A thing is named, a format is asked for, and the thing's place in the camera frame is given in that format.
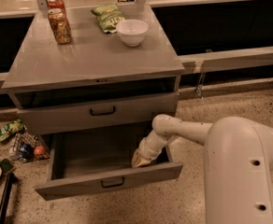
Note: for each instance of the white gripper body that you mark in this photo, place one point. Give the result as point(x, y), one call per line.
point(150, 152)

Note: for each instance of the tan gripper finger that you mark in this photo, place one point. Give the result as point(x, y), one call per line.
point(139, 159)

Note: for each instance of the grey drawer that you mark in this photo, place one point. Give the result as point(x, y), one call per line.
point(66, 118)
point(99, 160)

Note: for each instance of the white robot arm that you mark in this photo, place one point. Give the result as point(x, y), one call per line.
point(238, 159)

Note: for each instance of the grey drawer cabinet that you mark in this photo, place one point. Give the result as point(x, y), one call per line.
point(94, 66)

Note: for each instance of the grey top drawer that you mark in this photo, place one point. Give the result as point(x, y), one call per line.
point(66, 118)

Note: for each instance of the orange fruit in basket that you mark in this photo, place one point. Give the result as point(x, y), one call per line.
point(39, 152)

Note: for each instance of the blue can in basket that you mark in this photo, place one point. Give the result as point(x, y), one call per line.
point(26, 152)

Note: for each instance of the white bowl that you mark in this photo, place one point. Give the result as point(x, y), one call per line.
point(132, 32)

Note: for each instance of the black stand leg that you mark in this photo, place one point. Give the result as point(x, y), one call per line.
point(10, 180)

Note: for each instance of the green sponge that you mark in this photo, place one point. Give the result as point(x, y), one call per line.
point(6, 166)

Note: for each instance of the green chip bag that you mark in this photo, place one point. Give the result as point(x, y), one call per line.
point(108, 17)

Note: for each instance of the green snack bag on floor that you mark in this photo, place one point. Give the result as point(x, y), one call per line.
point(10, 128)

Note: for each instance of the grey railing beam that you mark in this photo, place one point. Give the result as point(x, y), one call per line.
point(227, 60)

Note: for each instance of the gold soda can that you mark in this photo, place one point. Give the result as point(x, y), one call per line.
point(59, 25)

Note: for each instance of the red soda can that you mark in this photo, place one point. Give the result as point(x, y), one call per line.
point(56, 6)

